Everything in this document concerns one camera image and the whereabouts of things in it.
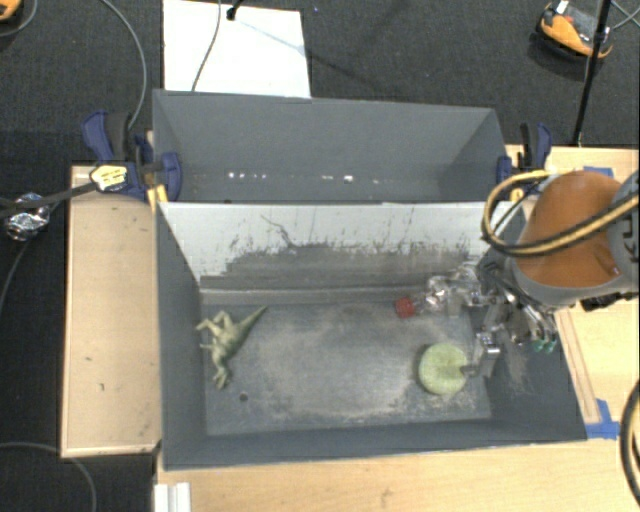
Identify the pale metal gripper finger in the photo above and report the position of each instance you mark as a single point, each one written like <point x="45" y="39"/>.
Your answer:
<point x="492" y="361"/>
<point x="484" y="345"/>

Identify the pale green round sponge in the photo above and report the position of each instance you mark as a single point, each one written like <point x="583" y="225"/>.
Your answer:
<point x="440" y="370"/>

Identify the clear plastic bottle red cap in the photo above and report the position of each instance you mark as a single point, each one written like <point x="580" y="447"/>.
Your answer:
<point x="442" y="295"/>

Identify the grey metal bin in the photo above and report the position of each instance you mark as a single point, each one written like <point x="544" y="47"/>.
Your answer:
<point x="325" y="360"/>

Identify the green toy dinosaur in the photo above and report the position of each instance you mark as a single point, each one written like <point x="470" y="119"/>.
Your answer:
<point x="227" y="342"/>

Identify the pale wood board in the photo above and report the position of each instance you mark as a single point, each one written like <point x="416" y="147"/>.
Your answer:
<point x="110" y="325"/>

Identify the black cylinder on white bracket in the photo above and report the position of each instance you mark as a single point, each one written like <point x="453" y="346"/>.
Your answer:
<point x="602" y="301"/>

